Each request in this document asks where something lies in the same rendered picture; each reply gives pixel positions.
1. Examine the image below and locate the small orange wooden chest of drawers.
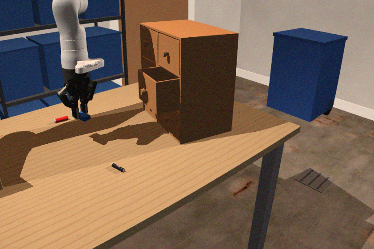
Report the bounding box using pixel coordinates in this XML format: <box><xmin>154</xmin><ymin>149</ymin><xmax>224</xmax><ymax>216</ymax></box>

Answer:
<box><xmin>140</xmin><ymin>20</ymin><xmax>239</xmax><ymax>145</ymax></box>

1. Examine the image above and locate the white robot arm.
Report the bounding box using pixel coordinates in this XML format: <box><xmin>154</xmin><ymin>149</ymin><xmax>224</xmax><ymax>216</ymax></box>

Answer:
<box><xmin>52</xmin><ymin>0</ymin><xmax>104</xmax><ymax>74</ymax></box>

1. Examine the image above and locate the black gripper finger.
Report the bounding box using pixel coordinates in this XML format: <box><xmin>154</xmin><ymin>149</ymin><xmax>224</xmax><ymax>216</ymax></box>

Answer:
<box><xmin>56</xmin><ymin>85</ymin><xmax>80</xmax><ymax>120</ymax></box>
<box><xmin>79</xmin><ymin>80</ymin><xmax>97</xmax><ymax>114</ymax></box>

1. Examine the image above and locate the black aaa battery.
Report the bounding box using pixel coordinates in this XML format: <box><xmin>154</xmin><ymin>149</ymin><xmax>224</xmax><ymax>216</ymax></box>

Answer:
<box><xmin>111</xmin><ymin>163</ymin><xmax>125</xmax><ymax>172</ymax></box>

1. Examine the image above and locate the blue and white eraser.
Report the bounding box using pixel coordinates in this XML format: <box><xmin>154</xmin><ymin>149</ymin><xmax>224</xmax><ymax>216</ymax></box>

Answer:
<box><xmin>79</xmin><ymin>111</ymin><xmax>91</xmax><ymax>122</ymax></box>

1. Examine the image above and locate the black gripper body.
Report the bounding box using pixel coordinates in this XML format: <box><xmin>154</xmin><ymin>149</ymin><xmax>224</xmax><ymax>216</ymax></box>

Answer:
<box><xmin>62</xmin><ymin>68</ymin><xmax>90</xmax><ymax>96</ymax></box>

